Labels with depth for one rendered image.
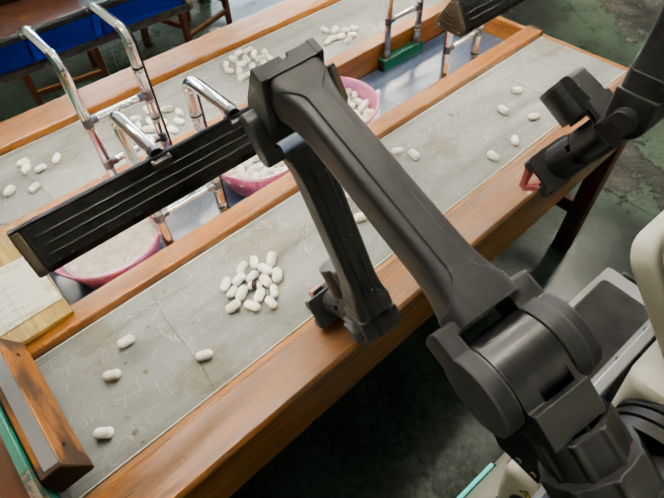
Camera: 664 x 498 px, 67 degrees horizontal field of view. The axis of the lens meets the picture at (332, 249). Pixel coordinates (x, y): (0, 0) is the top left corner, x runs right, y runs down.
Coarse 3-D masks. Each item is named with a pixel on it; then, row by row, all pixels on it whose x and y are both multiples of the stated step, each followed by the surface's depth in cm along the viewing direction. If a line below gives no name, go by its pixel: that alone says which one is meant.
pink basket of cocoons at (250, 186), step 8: (224, 176) 126; (272, 176) 125; (280, 176) 128; (232, 184) 130; (240, 184) 128; (248, 184) 127; (256, 184) 127; (264, 184) 128; (240, 192) 133; (248, 192) 131
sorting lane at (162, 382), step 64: (512, 64) 159; (576, 64) 158; (448, 128) 140; (512, 128) 139; (448, 192) 124; (320, 256) 112; (384, 256) 112; (128, 320) 103; (192, 320) 103; (256, 320) 102; (64, 384) 95; (128, 384) 94; (192, 384) 94; (128, 448) 87
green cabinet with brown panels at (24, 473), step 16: (0, 416) 77; (0, 432) 76; (0, 448) 72; (16, 448) 74; (0, 464) 68; (16, 464) 73; (0, 480) 65; (16, 480) 69; (32, 480) 71; (0, 496) 61; (16, 496) 66; (32, 496) 70
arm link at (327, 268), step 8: (328, 264) 86; (320, 272) 85; (328, 272) 84; (328, 280) 85; (336, 280) 83; (336, 288) 85; (336, 296) 86; (344, 320) 84; (352, 328) 80; (352, 336) 81; (360, 336) 80
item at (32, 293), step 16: (0, 272) 107; (16, 272) 107; (32, 272) 107; (0, 288) 104; (16, 288) 104; (32, 288) 104; (48, 288) 104; (0, 304) 102; (16, 304) 102; (32, 304) 102; (48, 304) 101; (0, 320) 99; (16, 320) 99
